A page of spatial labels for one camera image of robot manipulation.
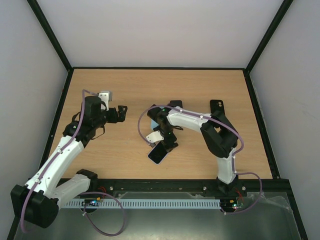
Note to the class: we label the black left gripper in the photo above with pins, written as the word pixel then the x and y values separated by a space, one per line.
pixel 121 115

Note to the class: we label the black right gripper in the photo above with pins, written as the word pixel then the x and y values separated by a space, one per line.
pixel 170 145

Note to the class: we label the lavender phone case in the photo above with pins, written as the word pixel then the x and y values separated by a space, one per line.
pixel 157 154

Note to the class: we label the purple smartphone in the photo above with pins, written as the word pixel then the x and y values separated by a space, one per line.
pixel 176 103

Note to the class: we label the black phone case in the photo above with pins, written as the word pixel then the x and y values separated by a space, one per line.
pixel 216 105

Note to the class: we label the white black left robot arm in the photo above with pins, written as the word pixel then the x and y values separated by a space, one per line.
pixel 40 199

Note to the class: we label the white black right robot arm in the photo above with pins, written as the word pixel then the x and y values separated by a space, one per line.
pixel 220 137

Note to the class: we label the light blue card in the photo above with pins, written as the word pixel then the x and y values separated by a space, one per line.
pixel 154 125

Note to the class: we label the right circuit board with leds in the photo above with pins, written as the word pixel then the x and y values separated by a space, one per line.
pixel 237 203

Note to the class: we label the circuit board with leds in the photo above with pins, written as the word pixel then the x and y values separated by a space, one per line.
pixel 237 203
pixel 93 202

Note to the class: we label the left circuit board with leds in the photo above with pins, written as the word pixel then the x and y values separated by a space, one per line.
pixel 93 202

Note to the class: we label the grey metal front plate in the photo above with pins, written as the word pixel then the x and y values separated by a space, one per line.
pixel 270 218

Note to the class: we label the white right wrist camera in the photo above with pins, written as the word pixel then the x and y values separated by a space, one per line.
pixel 154 137

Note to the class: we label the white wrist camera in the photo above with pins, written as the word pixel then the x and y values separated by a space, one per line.
pixel 154 137
pixel 106 97

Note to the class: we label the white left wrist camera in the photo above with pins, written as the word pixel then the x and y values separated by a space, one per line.
pixel 106 97

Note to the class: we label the white slotted cable duct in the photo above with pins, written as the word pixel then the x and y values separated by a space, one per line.
pixel 211 204

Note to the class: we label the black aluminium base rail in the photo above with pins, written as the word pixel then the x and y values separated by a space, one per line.
pixel 205 187

